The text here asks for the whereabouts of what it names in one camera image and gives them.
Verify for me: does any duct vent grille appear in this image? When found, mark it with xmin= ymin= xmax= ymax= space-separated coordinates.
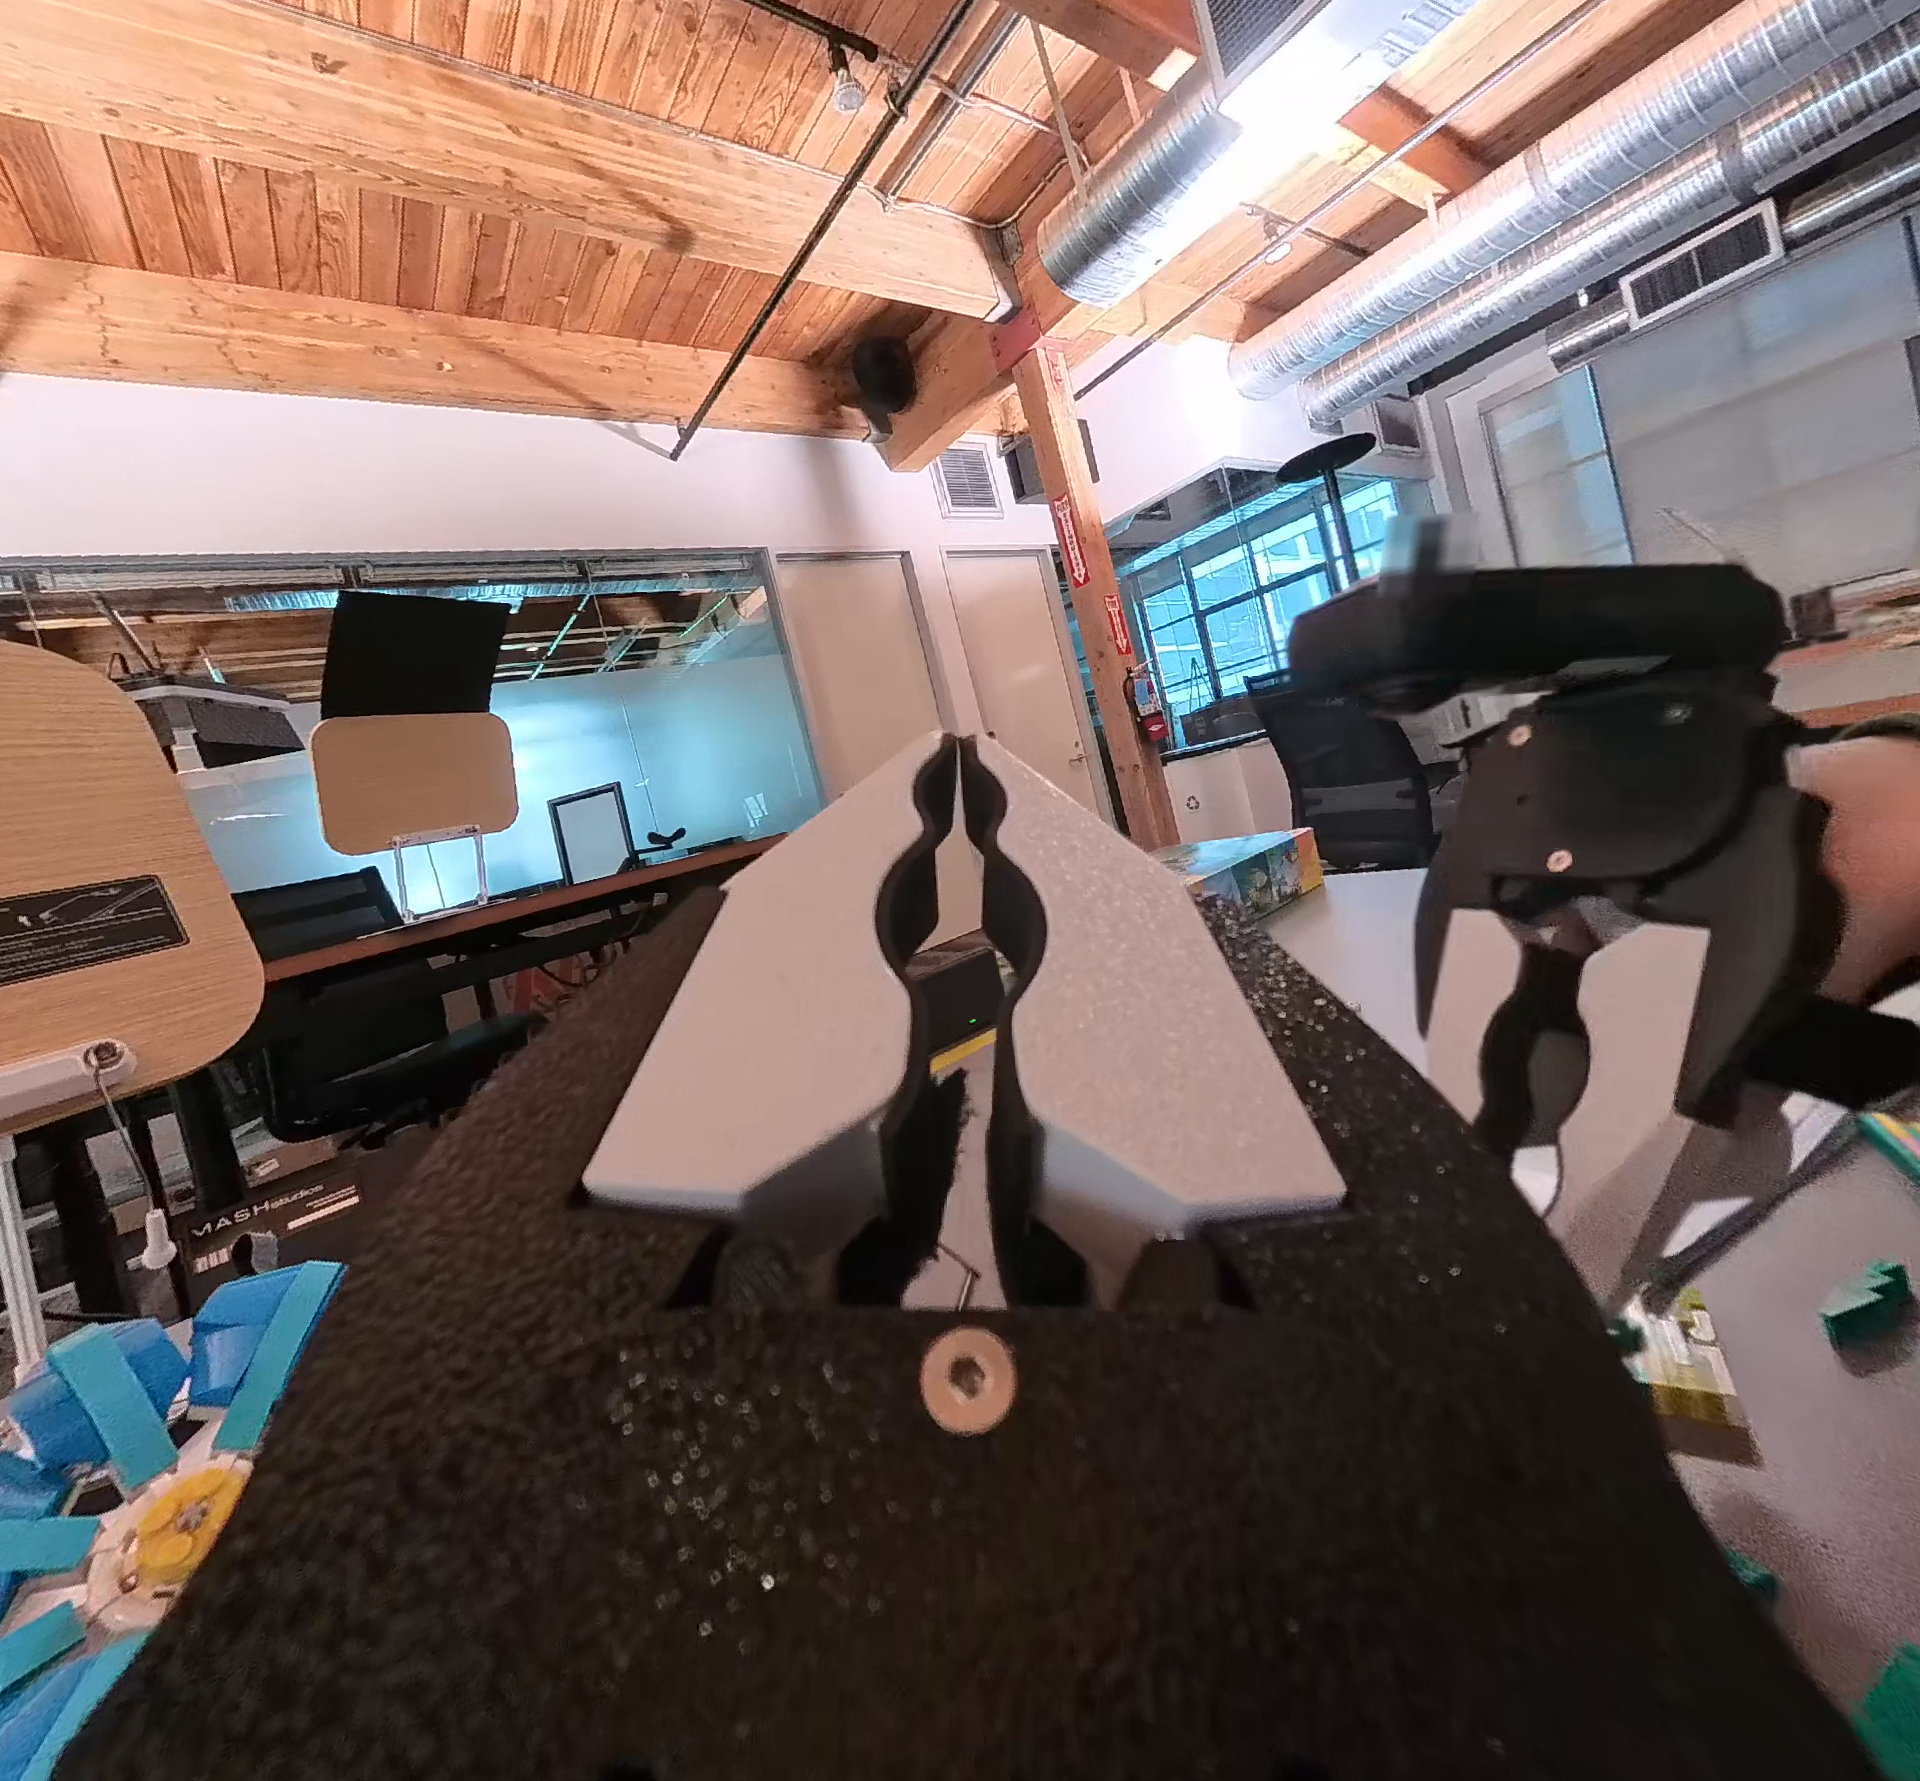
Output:
xmin=1620 ymin=197 xmax=1786 ymax=326

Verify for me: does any black round floor lamp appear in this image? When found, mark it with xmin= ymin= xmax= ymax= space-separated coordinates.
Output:
xmin=1273 ymin=432 xmax=1379 ymax=679

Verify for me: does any long spiral metal duct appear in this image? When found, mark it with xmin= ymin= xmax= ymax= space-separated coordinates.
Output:
xmin=1229 ymin=0 xmax=1920 ymax=394
xmin=1305 ymin=115 xmax=1920 ymax=432

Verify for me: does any black printed box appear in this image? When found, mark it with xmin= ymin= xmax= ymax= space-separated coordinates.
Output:
xmin=176 ymin=1179 xmax=368 ymax=1280

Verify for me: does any white cable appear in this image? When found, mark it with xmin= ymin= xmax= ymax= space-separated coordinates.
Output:
xmin=90 ymin=1055 xmax=182 ymax=1273

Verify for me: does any clear plastic bag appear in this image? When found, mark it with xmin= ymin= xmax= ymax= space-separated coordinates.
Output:
xmin=1611 ymin=1282 xmax=1755 ymax=1469

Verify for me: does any long wooden desk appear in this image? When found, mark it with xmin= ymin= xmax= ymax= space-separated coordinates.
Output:
xmin=254 ymin=834 xmax=790 ymax=990

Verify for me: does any colourful lego box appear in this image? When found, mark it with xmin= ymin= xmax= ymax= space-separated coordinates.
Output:
xmin=1174 ymin=829 xmax=1324 ymax=924

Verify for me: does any glass partition wall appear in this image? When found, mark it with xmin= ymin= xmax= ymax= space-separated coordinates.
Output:
xmin=0 ymin=546 xmax=825 ymax=900

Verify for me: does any wooden column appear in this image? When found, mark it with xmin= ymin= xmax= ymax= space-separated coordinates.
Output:
xmin=1012 ymin=340 xmax=1187 ymax=855

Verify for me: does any metal sprinkler pipe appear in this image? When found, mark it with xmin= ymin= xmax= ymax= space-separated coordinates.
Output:
xmin=668 ymin=0 xmax=1073 ymax=462

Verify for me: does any black electronic box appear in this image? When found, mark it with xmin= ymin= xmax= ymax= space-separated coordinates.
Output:
xmin=898 ymin=945 xmax=1008 ymax=1062

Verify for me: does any small wooden panel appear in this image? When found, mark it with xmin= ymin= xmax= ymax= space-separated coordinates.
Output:
xmin=310 ymin=710 xmax=522 ymax=856

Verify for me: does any person's right hand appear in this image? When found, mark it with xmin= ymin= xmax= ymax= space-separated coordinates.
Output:
xmin=1786 ymin=736 xmax=1920 ymax=1012

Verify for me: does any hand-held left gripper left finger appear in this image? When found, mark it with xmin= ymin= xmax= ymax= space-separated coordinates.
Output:
xmin=581 ymin=728 xmax=970 ymax=1310

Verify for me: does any black picture frame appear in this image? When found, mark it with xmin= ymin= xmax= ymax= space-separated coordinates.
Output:
xmin=547 ymin=780 xmax=633 ymax=886

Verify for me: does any short spiral metal duct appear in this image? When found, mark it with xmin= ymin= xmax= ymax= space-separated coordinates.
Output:
xmin=1033 ymin=88 xmax=1245 ymax=305

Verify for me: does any wooden panel with black label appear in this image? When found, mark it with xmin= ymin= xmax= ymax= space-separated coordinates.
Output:
xmin=0 ymin=641 xmax=267 ymax=1111

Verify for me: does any clear acrylic stand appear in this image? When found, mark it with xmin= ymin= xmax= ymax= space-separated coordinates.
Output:
xmin=392 ymin=829 xmax=489 ymax=924

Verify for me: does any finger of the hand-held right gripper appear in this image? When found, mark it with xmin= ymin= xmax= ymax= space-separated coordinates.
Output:
xmin=1534 ymin=976 xmax=1596 ymax=1136
xmin=1473 ymin=939 xmax=1547 ymax=1160

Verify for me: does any blue lego model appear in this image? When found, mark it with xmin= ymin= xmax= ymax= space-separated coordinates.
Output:
xmin=0 ymin=1260 xmax=348 ymax=1781

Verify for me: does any white door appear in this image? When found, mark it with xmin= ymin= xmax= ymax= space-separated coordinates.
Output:
xmin=771 ymin=552 xmax=916 ymax=836
xmin=942 ymin=546 xmax=1110 ymax=824

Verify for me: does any black speaker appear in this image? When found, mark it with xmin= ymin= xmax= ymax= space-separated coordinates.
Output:
xmin=847 ymin=335 xmax=918 ymax=439

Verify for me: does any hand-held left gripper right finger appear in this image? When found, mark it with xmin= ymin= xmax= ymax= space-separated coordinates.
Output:
xmin=957 ymin=731 xmax=1348 ymax=1310

